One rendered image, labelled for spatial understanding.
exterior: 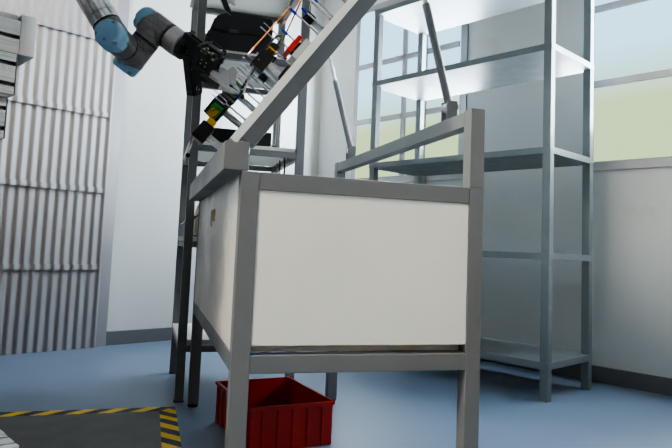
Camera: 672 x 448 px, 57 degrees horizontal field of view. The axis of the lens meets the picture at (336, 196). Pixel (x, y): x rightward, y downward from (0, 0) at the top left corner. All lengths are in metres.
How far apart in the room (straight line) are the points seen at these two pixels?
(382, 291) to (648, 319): 2.20
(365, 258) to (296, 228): 0.18
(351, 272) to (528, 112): 2.55
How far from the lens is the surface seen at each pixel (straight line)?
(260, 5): 3.26
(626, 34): 3.67
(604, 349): 3.57
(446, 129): 1.69
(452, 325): 1.54
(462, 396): 1.59
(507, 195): 3.82
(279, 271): 1.38
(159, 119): 4.16
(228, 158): 1.37
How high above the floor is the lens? 0.64
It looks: 5 degrees up
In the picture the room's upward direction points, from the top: 2 degrees clockwise
